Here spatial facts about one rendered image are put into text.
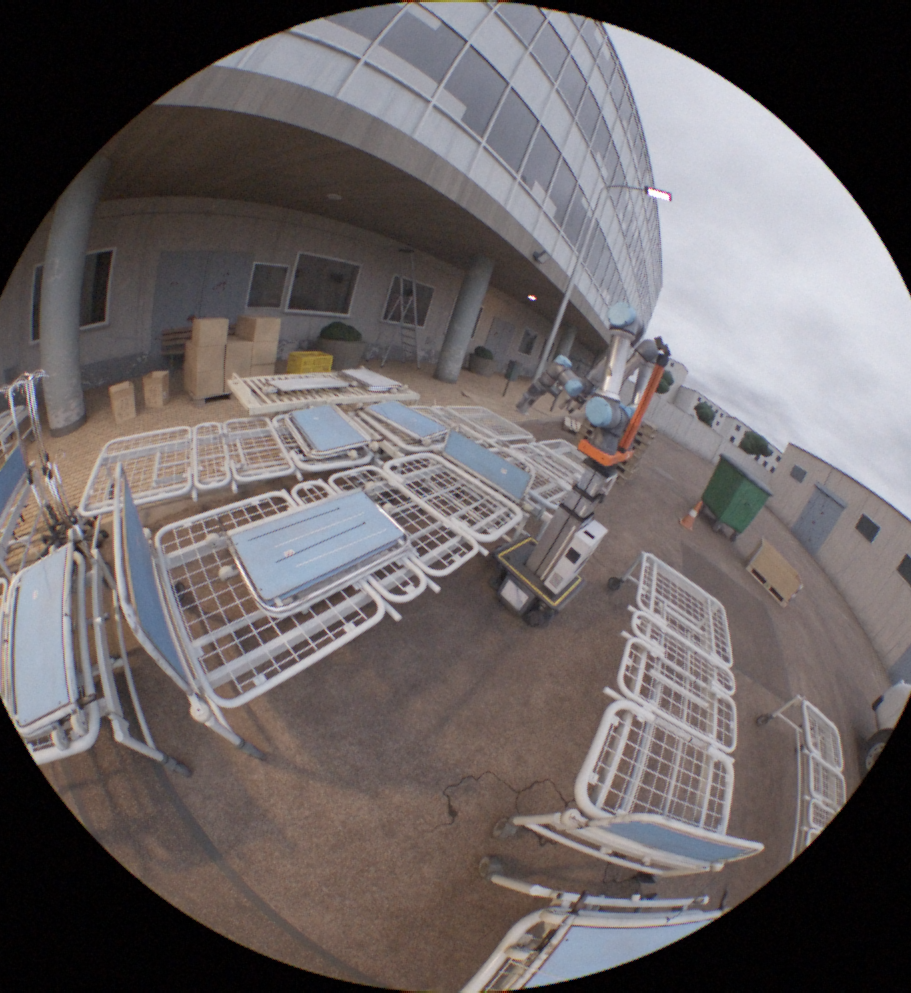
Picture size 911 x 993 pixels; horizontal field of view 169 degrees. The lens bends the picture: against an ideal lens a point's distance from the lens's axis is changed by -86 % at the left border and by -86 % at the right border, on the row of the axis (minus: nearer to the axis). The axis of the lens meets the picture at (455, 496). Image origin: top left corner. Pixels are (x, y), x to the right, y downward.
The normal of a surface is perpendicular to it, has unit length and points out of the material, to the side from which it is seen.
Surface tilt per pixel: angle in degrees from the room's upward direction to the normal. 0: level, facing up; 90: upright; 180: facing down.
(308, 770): 0
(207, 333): 90
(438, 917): 0
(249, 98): 90
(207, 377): 90
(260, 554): 4
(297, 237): 90
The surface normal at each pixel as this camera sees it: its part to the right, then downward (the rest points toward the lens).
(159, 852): 0.29, -0.81
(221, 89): 0.76, 0.51
